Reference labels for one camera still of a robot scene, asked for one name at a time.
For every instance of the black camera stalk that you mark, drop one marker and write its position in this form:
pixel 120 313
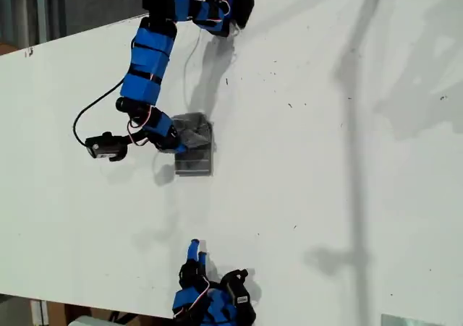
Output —
pixel 217 285
pixel 134 138

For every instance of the grey metal post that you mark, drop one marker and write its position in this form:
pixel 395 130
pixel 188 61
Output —
pixel 41 11

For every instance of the grey striped square towel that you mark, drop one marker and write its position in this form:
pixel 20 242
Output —
pixel 195 163

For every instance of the white container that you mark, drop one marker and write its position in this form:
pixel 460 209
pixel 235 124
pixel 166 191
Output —
pixel 87 321

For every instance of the black camera box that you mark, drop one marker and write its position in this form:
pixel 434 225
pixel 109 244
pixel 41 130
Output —
pixel 105 147
pixel 238 291

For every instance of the white table leg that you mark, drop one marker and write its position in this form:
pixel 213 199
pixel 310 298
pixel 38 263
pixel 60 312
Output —
pixel 38 313

